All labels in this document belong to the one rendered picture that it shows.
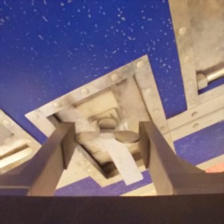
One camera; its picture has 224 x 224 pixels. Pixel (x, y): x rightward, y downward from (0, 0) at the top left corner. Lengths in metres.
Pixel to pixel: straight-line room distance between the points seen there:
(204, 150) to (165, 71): 0.17
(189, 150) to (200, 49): 0.15
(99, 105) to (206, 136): 0.16
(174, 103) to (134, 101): 0.04
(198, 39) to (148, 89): 0.07
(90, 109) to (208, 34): 0.14
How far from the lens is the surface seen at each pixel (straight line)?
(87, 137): 0.15
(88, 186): 0.28
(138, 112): 0.20
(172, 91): 0.18
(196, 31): 0.19
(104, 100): 0.17
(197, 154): 0.29
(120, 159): 0.19
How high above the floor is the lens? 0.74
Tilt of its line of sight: 7 degrees up
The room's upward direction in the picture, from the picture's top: 115 degrees counter-clockwise
